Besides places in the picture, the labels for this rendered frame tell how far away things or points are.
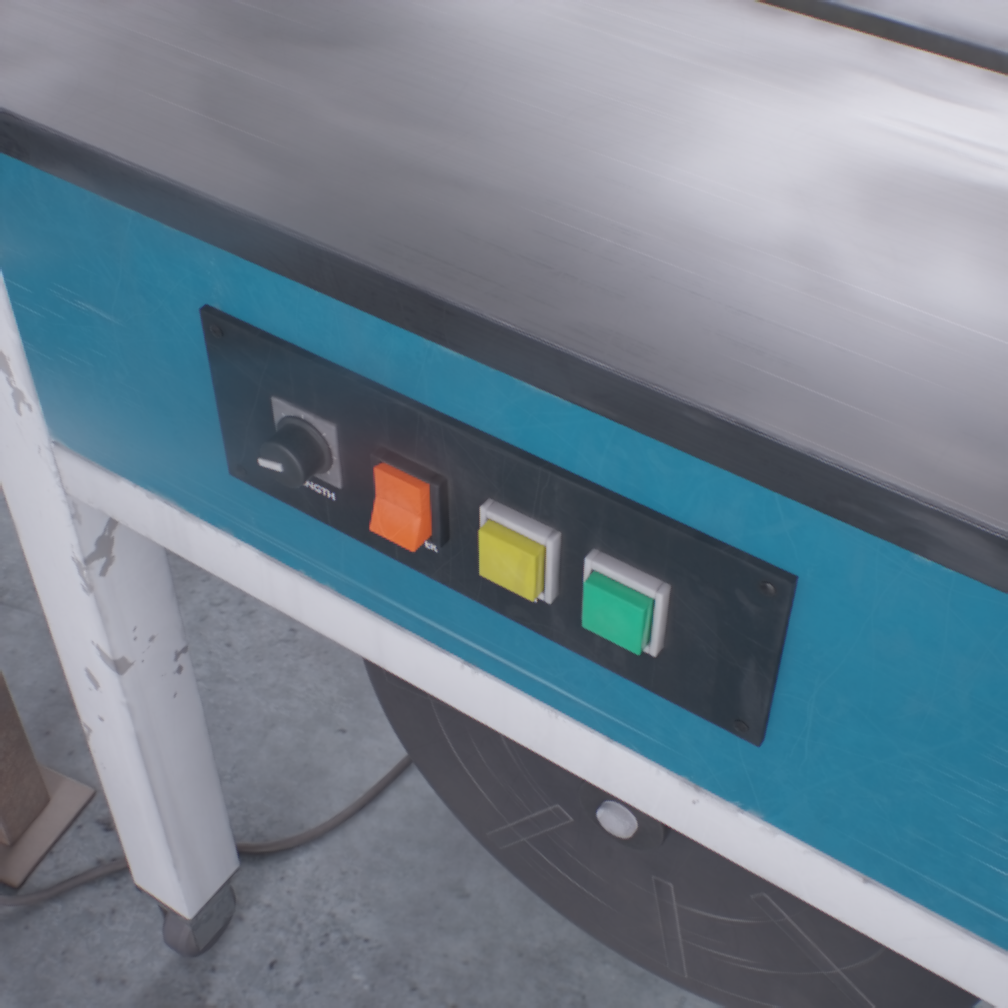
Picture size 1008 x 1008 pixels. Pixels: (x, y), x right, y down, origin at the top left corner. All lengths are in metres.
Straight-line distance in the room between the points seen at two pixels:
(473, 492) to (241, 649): 0.83
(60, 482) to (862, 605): 0.43
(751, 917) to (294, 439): 0.52
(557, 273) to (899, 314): 0.11
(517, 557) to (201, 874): 0.59
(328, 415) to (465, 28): 0.17
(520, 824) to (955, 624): 0.63
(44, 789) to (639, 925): 0.49
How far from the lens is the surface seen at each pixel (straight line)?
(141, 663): 0.89
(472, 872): 1.20
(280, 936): 1.19
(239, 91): 0.61
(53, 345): 0.69
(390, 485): 0.55
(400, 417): 0.54
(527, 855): 1.09
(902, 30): 0.67
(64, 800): 1.28
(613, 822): 0.91
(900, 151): 0.58
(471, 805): 1.08
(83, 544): 0.80
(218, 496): 0.67
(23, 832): 1.27
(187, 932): 1.15
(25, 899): 1.24
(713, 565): 0.49
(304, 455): 0.57
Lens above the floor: 1.03
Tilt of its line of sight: 45 degrees down
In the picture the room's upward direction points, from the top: straight up
